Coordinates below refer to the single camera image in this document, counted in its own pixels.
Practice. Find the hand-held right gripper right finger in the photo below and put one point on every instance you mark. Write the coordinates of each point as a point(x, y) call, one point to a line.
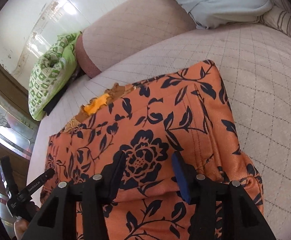
point(181, 177)

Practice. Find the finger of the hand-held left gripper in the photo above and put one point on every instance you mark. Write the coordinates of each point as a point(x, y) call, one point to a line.
point(6, 175)
point(38, 182)

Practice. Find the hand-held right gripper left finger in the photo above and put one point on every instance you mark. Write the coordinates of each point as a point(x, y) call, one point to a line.
point(116, 176)

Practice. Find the orange floral garment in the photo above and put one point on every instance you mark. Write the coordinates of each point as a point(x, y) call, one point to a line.
point(148, 120)

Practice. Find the person's left hand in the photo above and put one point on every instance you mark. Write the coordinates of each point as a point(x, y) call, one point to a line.
point(23, 226)

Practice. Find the patterned glass door panel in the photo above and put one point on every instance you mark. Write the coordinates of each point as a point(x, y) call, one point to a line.
point(8, 120)

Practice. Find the green patterned pillow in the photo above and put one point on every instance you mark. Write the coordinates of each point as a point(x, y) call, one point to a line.
point(51, 67)

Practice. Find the quilted pink bed mattress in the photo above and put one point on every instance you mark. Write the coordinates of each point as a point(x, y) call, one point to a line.
point(260, 80)

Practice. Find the pink quilted bolster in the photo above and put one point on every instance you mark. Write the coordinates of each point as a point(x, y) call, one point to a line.
point(135, 27)

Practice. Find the light blue pillow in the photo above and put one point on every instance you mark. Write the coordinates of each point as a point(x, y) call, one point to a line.
point(210, 0)

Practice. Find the striped beige pillow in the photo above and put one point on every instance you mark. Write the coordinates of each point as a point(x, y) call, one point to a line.
point(285, 20)

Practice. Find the wooden door frame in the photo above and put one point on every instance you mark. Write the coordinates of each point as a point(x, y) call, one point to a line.
point(0, 70)

